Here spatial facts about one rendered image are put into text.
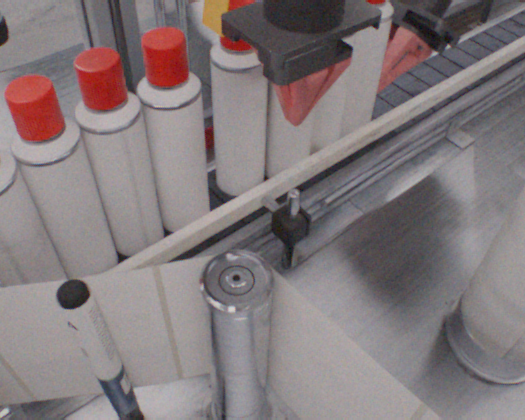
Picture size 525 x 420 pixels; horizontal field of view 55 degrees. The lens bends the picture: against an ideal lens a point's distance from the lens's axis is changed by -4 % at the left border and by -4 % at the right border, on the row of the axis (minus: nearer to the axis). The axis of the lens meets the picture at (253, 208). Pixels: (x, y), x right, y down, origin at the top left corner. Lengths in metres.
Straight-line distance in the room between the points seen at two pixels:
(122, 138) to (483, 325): 0.31
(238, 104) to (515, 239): 0.25
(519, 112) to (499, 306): 0.48
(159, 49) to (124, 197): 0.13
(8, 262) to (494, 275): 0.36
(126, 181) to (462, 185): 0.37
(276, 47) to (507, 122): 0.53
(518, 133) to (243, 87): 0.46
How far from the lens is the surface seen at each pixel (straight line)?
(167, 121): 0.42
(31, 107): 0.37
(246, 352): 0.30
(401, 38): 0.60
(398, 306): 0.49
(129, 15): 0.53
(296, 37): 0.36
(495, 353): 0.45
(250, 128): 0.49
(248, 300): 0.26
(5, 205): 0.39
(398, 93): 0.72
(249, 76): 0.45
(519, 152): 0.78
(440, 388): 0.47
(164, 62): 0.40
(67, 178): 0.40
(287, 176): 0.53
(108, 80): 0.38
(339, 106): 0.55
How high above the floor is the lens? 1.29
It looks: 49 degrees down
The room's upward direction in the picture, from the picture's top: 1 degrees clockwise
